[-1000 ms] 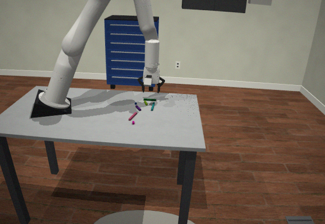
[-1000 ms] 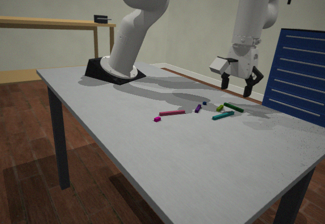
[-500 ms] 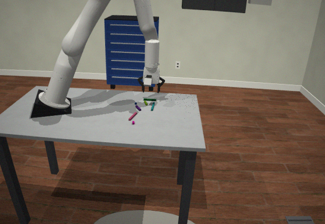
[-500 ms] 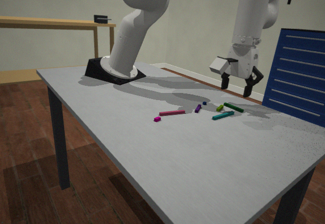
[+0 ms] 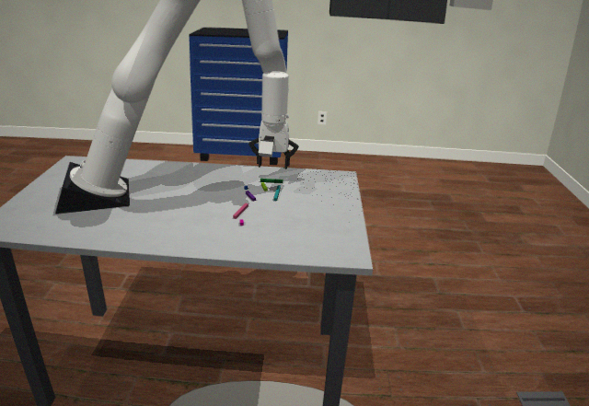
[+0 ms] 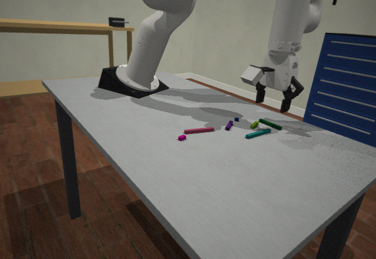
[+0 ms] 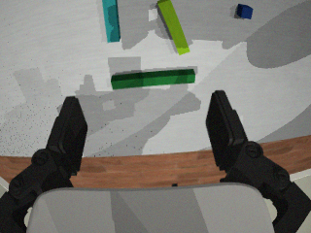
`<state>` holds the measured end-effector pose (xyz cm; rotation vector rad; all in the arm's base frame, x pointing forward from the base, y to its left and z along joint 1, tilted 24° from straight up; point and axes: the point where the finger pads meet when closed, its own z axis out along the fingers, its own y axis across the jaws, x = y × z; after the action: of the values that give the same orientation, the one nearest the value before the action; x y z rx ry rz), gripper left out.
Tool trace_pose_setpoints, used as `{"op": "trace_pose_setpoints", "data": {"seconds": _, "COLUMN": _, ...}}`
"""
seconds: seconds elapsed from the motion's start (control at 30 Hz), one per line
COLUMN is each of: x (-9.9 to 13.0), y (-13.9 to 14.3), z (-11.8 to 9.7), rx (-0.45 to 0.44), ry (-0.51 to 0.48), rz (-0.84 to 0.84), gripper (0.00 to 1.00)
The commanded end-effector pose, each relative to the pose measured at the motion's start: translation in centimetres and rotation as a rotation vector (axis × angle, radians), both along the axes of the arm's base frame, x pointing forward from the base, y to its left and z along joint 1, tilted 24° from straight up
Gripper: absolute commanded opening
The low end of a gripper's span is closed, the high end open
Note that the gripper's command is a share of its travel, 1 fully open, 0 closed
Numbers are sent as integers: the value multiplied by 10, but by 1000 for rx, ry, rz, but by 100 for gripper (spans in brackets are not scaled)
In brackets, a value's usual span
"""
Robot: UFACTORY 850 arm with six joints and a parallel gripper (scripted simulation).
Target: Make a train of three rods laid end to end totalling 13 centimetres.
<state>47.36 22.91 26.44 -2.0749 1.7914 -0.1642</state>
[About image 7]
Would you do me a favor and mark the small blue block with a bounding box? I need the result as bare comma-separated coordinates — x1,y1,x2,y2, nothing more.
236,4,253,19

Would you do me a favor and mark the turquoise rod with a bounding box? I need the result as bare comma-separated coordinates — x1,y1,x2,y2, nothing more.
102,0,121,43

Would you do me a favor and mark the dark green rod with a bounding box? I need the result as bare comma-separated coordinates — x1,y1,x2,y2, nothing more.
111,69,195,89

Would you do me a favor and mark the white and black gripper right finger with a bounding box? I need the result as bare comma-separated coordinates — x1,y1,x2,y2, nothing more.
205,90,311,233

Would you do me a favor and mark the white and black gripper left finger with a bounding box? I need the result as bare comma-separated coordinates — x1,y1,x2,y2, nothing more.
0,96,87,233

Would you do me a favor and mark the lime green rod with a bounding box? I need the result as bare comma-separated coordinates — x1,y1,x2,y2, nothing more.
157,0,190,55

